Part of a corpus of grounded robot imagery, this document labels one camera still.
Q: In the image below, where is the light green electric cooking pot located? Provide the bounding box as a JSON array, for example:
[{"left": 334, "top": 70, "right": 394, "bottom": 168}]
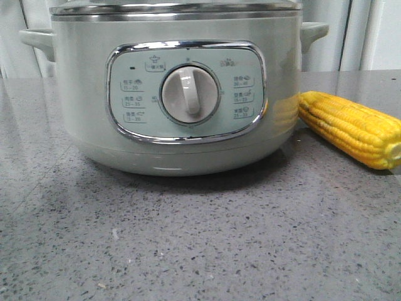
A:
[{"left": 20, "top": 10, "right": 328, "bottom": 176}]

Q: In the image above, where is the yellow corn cob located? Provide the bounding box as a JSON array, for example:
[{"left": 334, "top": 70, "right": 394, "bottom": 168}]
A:
[{"left": 299, "top": 91, "right": 400, "bottom": 170}]

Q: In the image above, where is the beige timer dial knob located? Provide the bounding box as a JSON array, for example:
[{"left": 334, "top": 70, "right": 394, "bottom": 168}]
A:
[{"left": 161, "top": 65, "right": 219, "bottom": 124}]

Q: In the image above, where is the black cable in background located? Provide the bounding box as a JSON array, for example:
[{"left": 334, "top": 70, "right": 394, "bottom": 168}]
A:
[{"left": 338, "top": 0, "right": 353, "bottom": 71}]

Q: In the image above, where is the glass pot lid steel rim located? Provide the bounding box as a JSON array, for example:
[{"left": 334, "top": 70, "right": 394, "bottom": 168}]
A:
[{"left": 49, "top": 1, "right": 303, "bottom": 15}]

